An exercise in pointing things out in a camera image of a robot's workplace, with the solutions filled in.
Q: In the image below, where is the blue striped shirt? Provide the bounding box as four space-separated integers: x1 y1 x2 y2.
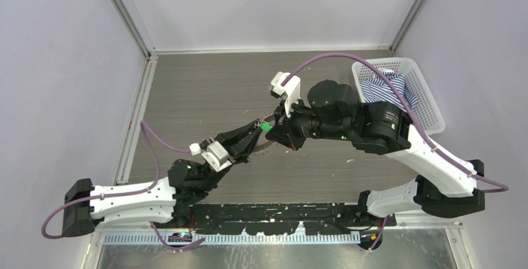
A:
360 68 419 110

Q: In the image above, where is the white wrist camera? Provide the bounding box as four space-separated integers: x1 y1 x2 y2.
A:
269 72 301 118
189 138 233 172

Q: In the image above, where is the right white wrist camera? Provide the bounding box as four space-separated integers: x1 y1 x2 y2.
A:
269 72 301 118

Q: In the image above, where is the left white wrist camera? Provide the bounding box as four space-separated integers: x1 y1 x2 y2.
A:
189 138 233 172

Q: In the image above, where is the white plastic basket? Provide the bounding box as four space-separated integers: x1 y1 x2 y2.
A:
351 57 446 135

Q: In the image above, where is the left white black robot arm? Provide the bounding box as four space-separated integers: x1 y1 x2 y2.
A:
61 120 263 237

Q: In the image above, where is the green key tag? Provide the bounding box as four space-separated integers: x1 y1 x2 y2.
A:
259 121 272 132

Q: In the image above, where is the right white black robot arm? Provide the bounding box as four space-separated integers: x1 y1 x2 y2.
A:
266 77 485 226

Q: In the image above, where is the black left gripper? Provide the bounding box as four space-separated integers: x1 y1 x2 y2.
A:
198 118 263 191

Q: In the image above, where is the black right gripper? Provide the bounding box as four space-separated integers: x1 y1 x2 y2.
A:
265 94 351 151

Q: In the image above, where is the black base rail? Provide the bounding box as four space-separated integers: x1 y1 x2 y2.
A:
156 202 383 235

